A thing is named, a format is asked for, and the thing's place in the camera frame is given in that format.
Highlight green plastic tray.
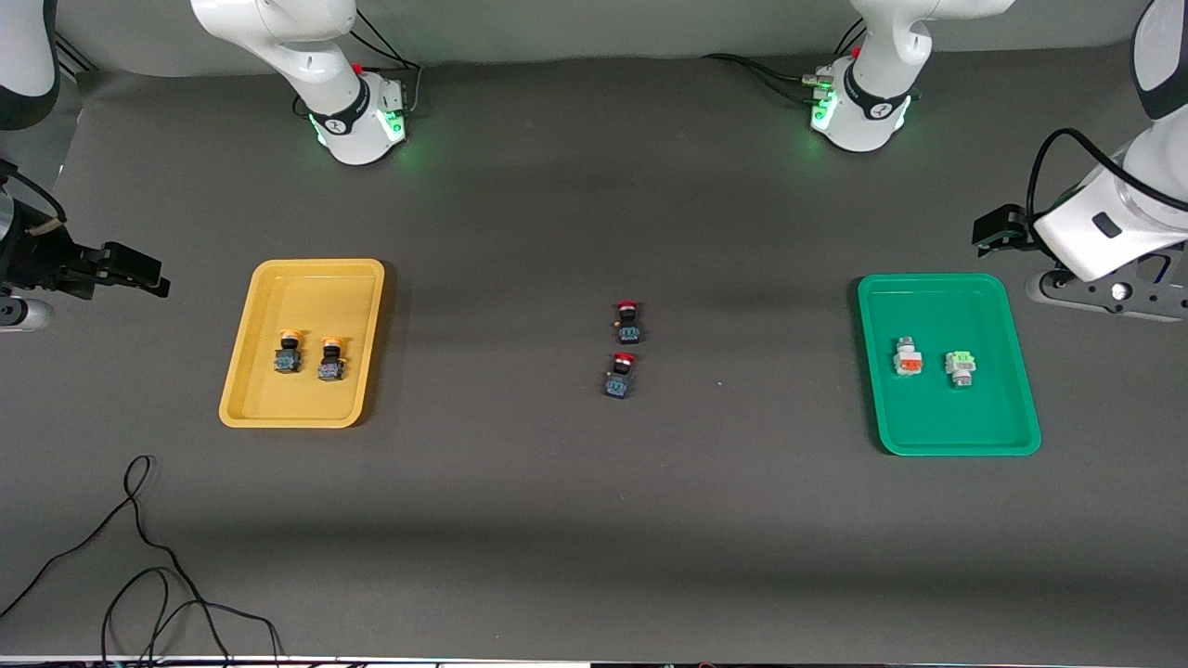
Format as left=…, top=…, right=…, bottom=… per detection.
left=856, top=272, right=1042, bottom=457

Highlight yellow plastic tray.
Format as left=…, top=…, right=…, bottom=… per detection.
left=218, top=258, right=386, bottom=430

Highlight dark grey table cloth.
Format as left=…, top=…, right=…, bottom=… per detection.
left=0, top=35, right=1188, bottom=664

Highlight aluminium frame rail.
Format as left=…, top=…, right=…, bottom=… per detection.
left=51, top=28, right=98, bottom=75

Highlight loose thin black cable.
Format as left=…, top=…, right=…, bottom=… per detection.
left=0, top=455, right=284, bottom=668

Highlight black left arm base cables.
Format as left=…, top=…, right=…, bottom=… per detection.
left=701, top=53, right=836, bottom=105

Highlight black arm base cables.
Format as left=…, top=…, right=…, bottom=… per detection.
left=701, top=53, right=836, bottom=105
left=348, top=7, right=426, bottom=120

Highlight black right arm base cables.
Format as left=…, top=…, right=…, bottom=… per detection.
left=348, top=7, right=426, bottom=120

